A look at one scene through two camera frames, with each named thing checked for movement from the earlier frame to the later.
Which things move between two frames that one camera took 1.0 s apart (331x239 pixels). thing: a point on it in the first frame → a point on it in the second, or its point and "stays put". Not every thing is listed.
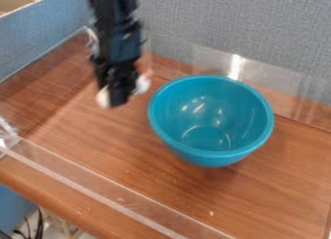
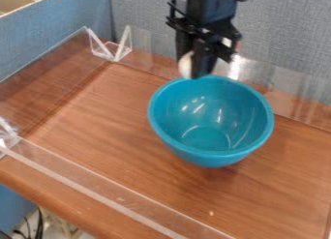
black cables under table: x=39 y=228 stays put
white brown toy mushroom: x=142 y=88 → x=186 y=68
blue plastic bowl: x=210 y=118 stays put
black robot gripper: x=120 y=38 → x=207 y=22
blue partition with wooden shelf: x=37 y=20 stays put
